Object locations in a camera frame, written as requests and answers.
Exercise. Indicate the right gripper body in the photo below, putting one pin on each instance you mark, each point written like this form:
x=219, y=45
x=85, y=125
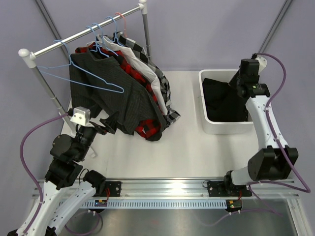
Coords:
x=238, y=81

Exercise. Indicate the aluminium rail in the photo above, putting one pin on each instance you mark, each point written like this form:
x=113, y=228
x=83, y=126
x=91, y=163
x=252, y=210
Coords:
x=190, y=188

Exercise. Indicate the grey black checked shirt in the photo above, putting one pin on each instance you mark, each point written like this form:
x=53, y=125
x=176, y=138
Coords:
x=140, y=52

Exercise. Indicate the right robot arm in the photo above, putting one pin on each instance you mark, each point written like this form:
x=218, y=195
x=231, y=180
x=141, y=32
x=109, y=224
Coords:
x=275, y=158

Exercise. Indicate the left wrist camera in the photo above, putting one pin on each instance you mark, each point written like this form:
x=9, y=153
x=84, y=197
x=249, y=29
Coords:
x=81, y=116

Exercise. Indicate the dark pinstriped shirt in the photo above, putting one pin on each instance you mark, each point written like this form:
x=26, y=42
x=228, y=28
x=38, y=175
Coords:
x=134, y=105

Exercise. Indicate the metal clothes rack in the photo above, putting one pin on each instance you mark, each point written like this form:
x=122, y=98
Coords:
x=30, y=57

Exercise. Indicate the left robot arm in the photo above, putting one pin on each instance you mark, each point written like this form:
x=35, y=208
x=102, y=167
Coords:
x=48, y=216

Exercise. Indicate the white plastic basket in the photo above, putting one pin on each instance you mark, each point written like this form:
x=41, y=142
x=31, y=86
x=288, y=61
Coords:
x=211, y=127

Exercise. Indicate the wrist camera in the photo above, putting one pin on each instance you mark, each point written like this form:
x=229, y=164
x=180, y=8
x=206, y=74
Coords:
x=262, y=62
x=81, y=116

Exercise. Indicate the perforated cable duct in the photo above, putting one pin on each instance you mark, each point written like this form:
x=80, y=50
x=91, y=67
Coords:
x=156, y=204

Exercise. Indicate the white shirt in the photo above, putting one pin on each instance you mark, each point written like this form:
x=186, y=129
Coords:
x=141, y=67

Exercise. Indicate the red black plaid shirt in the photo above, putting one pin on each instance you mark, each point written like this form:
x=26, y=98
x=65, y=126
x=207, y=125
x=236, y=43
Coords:
x=150, y=129

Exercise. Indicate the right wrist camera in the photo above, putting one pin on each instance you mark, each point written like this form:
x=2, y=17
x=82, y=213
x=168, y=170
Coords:
x=262, y=62

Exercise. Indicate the plain black shirt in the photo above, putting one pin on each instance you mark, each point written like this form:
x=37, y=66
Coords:
x=223, y=103

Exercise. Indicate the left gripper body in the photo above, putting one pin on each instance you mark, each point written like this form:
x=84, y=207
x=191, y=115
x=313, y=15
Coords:
x=100, y=129

